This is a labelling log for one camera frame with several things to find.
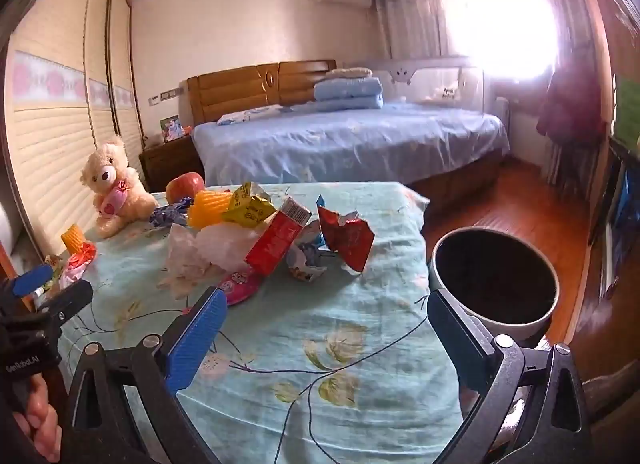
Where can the wall switch panel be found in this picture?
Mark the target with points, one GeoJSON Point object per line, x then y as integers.
{"type": "Point", "coordinates": [170, 94]}

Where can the bed with blue sheet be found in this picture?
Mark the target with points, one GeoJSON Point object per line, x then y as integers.
{"type": "Point", "coordinates": [340, 144]}

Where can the red apple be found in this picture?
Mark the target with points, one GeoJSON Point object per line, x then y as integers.
{"type": "Point", "coordinates": [185, 186]}

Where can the grey bed guard rail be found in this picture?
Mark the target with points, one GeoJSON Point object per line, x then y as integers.
{"type": "Point", "coordinates": [425, 76]}

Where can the cream sliding wardrobe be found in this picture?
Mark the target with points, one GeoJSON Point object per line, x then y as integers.
{"type": "Point", "coordinates": [50, 144]}

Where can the wooden headboard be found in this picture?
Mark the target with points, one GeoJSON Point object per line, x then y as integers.
{"type": "Point", "coordinates": [240, 89]}

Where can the white printed pillow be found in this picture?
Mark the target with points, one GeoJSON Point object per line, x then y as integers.
{"type": "Point", "coordinates": [247, 115]}

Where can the blue patterned plastic wrapper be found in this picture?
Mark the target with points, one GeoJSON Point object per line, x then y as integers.
{"type": "Point", "coordinates": [167, 214]}

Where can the small beige pillow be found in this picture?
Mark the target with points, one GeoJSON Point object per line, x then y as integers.
{"type": "Point", "coordinates": [347, 72]}

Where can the grey patterned curtain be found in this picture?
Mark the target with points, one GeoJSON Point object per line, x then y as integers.
{"type": "Point", "coordinates": [410, 19]}
{"type": "Point", "coordinates": [552, 9]}

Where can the white plush toy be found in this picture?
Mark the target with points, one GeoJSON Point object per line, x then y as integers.
{"type": "Point", "coordinates": [447, 92]}

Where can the teal floral sheet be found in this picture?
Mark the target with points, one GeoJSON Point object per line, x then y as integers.
{"type": "Point", "coordinates": [310, 309]}

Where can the folded blue quilt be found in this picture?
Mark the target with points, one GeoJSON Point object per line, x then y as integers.
{"type": "Point", "coordinates": [350, 94]}

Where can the dark red coat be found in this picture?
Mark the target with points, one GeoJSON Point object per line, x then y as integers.
{"type": "Point", "coordinates": [570, 99]}

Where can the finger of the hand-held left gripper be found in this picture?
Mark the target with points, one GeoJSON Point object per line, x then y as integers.
{"type": "Point", "coordinates": [31, 278]}
{"type": "Point", "coordinates": [70, 300]}

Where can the white round trash bin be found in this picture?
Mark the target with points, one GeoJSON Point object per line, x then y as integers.
{"type": "Point", "coordinates": [492, 279]}

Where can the pink round foil lid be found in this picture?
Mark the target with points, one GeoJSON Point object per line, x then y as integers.
{"type": "Point", "coordinates": [240, 285]}

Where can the pink red wrapper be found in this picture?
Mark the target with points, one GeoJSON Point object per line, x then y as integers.
{"type": "Point", "coordinates": [77, 261]}

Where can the white plastic bag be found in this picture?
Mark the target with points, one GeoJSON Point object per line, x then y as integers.
{"type": "Point", "coordinates": [220, 249]}

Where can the cream teddy bear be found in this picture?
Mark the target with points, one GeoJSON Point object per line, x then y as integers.
{"type": "Point", "coordinates": [112, 179]}

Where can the person's left hand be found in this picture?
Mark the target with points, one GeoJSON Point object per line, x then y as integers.
{"type": "Point", "coordinates": [42, 424]}

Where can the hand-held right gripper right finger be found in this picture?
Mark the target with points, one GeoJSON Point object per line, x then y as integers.
{"type": "Point", "coordinates": [457, 339]}

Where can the flat screen television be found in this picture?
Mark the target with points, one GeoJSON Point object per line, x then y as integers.
{"type": "Point", "coordinates": [625, 214]}

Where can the yellow foam fruit net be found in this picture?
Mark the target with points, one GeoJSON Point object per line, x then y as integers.
{"type": "Point", "coordinates": [207, 209]}

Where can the wooden nightstand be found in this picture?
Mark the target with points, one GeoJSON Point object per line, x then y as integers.
{"type": "Point", "coordinates": [167, 166]}

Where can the photo frame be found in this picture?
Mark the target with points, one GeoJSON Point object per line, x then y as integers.
{"type": "Point", "coordinates": [170, 129]}

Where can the red carton box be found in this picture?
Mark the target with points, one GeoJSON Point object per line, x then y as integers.
{"type": "Point", "coordinates": [272, 244]}

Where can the yellow snack wrapper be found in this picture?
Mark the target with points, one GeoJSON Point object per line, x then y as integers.
{"type": "Point", "coordinates": [250, 209]}

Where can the torn red foil wrapper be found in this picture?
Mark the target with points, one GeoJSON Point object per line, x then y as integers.
{"type": "Point", "coordinates": [350, 244]}

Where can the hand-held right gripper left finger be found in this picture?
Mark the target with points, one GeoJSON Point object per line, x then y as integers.
{"type": "Point", "coordinates": [195, 339]}

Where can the small orange foam net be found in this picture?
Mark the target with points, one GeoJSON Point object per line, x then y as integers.
{"type": "Point", "coordinates": [74, 238]}

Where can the green box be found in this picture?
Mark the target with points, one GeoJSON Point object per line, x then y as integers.
{"type": "Point", "coordinates": [627, 109]}

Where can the white blue wrapper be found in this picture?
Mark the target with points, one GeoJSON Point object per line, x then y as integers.
{"type": "Point", "coordinates": [305, 264]}

